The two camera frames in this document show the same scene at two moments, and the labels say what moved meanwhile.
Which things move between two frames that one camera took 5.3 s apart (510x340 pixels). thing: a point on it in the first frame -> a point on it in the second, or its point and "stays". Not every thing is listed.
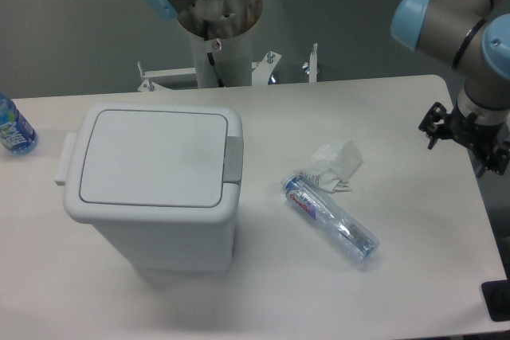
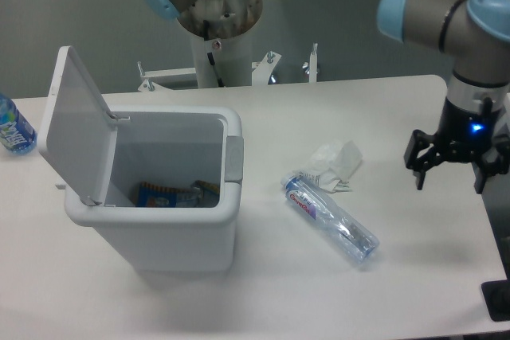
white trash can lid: (156, 158) -> (78, 132)
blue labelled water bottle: (17, 134) stays
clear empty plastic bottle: (331, 221) stays
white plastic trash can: (161, 181) stays
